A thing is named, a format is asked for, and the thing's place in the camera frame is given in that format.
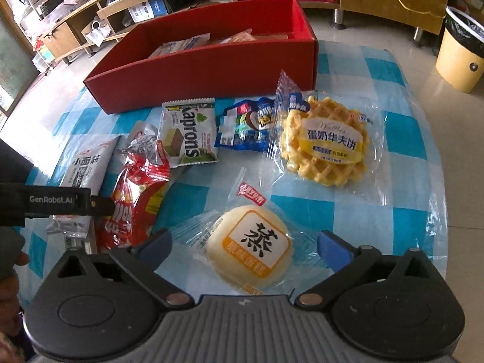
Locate white grey snack packet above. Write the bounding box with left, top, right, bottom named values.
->
left=45, top=135, right=122, bottom=248

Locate white storage rack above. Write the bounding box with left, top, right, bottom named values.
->
left=11, top=0, right=78, bottom=74

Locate low wooden shelf unit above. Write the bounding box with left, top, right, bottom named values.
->
left=38, top=0, right=227, bottom=65

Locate orange snack packet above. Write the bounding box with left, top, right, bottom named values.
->
left=215, top=29, right=258, bottom=45

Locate white paper bag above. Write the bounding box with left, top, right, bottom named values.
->
left=85, top=21, right=111, bottom=45

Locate red cardboard box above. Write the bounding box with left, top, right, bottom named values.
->
left=83, top=0, right=318, bottom=115

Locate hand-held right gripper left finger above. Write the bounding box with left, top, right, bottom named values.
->
left=51, top=229, right=193, bottom=308

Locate blue white carton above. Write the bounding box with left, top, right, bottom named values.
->
left=128, top=0, right=172, bottom=23

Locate yellow waffle packet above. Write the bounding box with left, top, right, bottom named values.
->
left=265, top=69, right=388, bottom=193

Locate red snack packet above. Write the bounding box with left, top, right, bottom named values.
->
left=95, top=150, right=172, bottom=254

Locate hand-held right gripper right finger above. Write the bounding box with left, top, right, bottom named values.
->
left=295, top=230, right=441, bottom=307

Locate silver packet with red logo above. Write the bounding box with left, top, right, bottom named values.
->
left=115, top=120, right=171, bottom=167

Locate person's left hand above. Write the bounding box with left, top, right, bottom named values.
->
left=0, top=227, right=30, bottom=284

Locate blue snack packet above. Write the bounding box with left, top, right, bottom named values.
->
left=214, top=97, right=282, bottom=154

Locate green white wafer packet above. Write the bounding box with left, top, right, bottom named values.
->
left=156, top=97, right=219, bottom=169

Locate yellow trash bin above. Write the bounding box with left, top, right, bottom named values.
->
left=435, top=6, right=484, bottom=93

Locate round steamed cake packet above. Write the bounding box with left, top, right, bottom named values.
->
left=185, top=166, right=322, bottom=296

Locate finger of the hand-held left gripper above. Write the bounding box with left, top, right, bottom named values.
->
left=90, top=196, right=114, bottom=216

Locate beige striped snack packet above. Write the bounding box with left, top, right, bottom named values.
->
left=147, top=33, right=211, bottom=59

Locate blue white checked tablecloth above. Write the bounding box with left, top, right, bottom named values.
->
left=0, top=40, right=454, bottom=311

